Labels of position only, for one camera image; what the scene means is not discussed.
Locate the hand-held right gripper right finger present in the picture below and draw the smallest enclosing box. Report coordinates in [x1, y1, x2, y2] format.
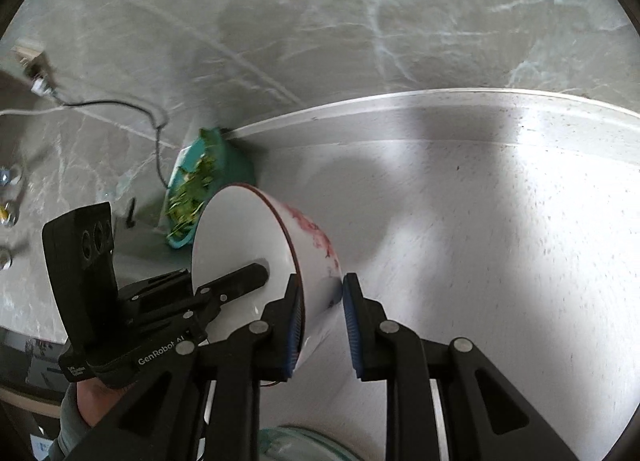
[341, 272, 581, 461]

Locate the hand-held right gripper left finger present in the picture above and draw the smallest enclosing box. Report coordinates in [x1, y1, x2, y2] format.
[75, 273, 305, 461]

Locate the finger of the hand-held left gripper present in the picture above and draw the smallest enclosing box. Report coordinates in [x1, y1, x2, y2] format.
[192, 262, 271, 312]

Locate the pink floral bowl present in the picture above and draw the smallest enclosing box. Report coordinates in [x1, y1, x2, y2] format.
[191, 184, 346, 372]

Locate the large teal floral plate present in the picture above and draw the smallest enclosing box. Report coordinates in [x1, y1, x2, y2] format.
[259, 425, 371, 461]

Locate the person's left forearm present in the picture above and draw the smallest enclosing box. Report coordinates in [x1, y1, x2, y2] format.
[47, 386, 96, 461]

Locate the person's left hand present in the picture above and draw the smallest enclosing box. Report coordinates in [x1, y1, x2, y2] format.
[75, 381, 128, 429]

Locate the teal basin with greens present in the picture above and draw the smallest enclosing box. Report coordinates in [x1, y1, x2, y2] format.
[165, 127, 256, 248]

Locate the black cable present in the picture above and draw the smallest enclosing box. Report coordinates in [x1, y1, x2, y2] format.
[65, 99, 173, 188]

